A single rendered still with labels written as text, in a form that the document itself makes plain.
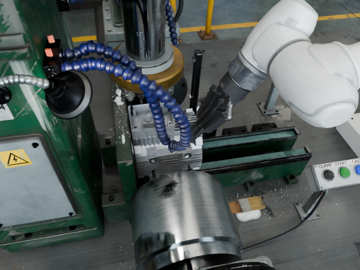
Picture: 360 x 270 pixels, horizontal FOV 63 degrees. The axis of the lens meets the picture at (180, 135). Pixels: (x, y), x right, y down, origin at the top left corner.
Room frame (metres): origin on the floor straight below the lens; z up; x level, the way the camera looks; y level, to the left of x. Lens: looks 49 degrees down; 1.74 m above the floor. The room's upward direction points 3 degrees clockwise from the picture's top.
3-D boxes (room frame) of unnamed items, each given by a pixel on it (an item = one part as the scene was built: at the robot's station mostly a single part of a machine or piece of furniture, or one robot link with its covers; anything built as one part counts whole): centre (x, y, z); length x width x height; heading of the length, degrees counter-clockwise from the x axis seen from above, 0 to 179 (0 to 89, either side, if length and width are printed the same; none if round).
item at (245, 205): (0.50, -0.21, 0.80); 0.21 x 0.05 x 0.01; 106
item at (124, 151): (0.56, 0.20, 0.97); 0.30 x 0.11 x 0.34; 14
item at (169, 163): (0.60, 0.05, 1.02); 0.20 x 0.19 x 0.19; 104
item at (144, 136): (0.59, 0.09, 1.11); 0.12 x 0.11 x 0.07; 104
